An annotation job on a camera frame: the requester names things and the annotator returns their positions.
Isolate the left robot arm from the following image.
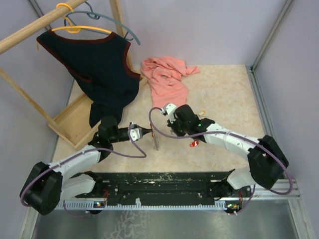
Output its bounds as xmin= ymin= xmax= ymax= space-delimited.
xmin=19 ymin=117 xmax=152 ymax=216

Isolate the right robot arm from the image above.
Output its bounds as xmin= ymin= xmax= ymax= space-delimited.
xmin=163 ymin=104 xmax=289 ymax=197

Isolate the red key tag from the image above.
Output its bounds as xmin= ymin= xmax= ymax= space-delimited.
xmin=189 ymin=140 xmax=199 ymax=147

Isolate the wooden clothes rack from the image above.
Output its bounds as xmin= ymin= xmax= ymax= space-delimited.
xmin=0 ymin=0 xmax=148 ymax=150

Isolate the pink cloth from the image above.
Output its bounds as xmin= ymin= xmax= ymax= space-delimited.
xmin=141 ymin=56 xmax=200 ymax=108

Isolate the dark navy vest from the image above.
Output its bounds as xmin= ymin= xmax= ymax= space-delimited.
xmin=36 ymin=30 xmax=140 ymax=127

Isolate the yellow clothes hanger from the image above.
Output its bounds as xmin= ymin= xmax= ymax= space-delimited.
xmin=36 ymin=2 xmax=113 ymax=52

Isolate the grey-blue clothes hanger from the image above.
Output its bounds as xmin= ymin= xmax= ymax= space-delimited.
xmin=63 ymin=0 xmax=141 ymax=46

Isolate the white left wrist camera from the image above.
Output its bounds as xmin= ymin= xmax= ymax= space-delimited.
xmin=128 ymin=122 xmax=142 ymax=139

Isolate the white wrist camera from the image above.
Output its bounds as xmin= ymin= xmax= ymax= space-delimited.
xmin=161 ymin=103 xmax=177 ymax=123
xmin=128 ymin=122 xmax=142 ymax=139

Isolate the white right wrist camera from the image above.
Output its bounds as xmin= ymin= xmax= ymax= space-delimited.
xmin=161 ymin=103 xmax=177 ymax=123

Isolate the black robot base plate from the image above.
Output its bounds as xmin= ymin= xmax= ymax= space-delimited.
xmin=78 ymin=172 xmax=251 ymax=206

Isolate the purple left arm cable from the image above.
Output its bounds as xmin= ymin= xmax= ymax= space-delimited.
xmin=19 ymin=128 xmax=147 ymax=218

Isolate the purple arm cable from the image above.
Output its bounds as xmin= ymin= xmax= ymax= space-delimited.
xmin=149 ymin=107 xmax=294 ymax=215
xmin=19 ymin=128 xmax=147 ymax=218

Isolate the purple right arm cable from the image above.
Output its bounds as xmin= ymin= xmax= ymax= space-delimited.
xmin=149 ymin=107 xmax=294 ymax=215

